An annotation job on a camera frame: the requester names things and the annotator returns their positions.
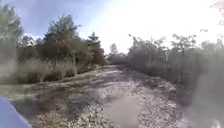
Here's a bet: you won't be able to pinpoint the row of bushes and trees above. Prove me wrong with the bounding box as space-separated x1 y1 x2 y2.
123 32 224 104

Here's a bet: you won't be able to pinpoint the tall pale grass strip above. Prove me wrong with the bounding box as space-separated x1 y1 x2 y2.
0 57 81 85

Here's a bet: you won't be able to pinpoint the small trees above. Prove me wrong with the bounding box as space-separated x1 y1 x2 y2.
106 43 130 66

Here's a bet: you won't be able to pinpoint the grey gravel dirt path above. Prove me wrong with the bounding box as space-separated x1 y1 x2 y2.
0 64 189 128

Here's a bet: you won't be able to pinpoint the row of dark trees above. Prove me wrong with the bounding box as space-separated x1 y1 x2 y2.
0 3 108 73

